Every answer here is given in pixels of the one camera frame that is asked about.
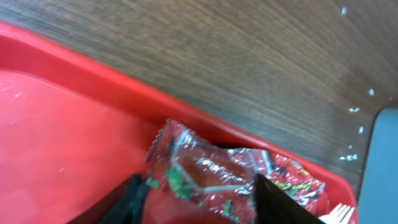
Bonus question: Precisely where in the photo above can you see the white plastic fork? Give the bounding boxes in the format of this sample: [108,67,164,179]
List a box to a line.
[318,203,355,224]

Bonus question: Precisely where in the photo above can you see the red plastic tray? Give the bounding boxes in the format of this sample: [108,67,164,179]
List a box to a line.
[0,21,358,224]

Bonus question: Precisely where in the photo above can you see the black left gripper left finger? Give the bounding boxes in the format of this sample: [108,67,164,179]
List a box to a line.
[98,174,149,224]

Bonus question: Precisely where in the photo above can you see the red snack wrapper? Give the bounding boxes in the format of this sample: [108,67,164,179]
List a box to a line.
[146,119,329,223]

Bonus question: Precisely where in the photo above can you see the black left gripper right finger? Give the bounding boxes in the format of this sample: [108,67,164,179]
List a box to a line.
[254,174,324,224]

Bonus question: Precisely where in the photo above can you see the grey dishwasher rack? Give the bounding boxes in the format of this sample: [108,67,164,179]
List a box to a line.
[358,108,397,224]

